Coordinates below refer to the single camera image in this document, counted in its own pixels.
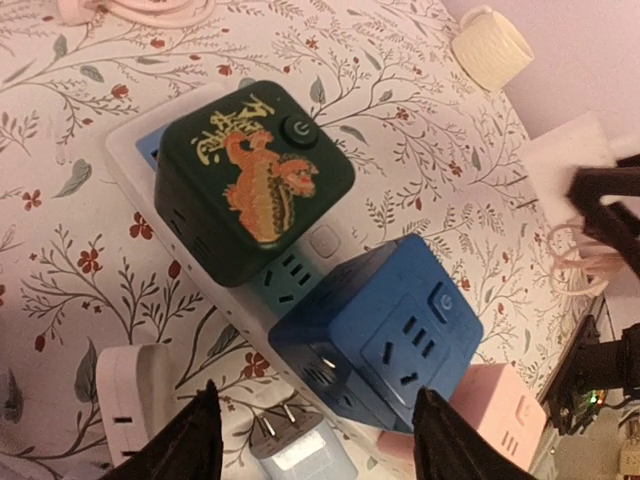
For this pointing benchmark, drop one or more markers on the cream mug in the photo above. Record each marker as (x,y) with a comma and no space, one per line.
(490,49)

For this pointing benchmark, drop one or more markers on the pink cube socket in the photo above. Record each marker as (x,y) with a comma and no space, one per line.
(496,402)

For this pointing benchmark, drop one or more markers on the blue cube socket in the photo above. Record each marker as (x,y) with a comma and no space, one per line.
(376,330)

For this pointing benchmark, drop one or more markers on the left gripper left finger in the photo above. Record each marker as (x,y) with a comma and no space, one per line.
(189,447)

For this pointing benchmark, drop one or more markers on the white charger with cable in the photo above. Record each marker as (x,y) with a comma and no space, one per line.
(581,182)

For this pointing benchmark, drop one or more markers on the light blue plug adapter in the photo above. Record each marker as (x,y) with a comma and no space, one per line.
(301,445)

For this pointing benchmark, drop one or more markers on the dark green cube socket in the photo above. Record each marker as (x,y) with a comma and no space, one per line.
(240,179)

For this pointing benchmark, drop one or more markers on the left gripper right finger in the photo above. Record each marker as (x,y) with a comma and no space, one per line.
(448,448)

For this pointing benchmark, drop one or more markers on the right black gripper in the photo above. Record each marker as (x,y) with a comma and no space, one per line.
(593,397)

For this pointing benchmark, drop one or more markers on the white power strip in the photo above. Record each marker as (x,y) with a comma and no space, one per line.
(335,238)

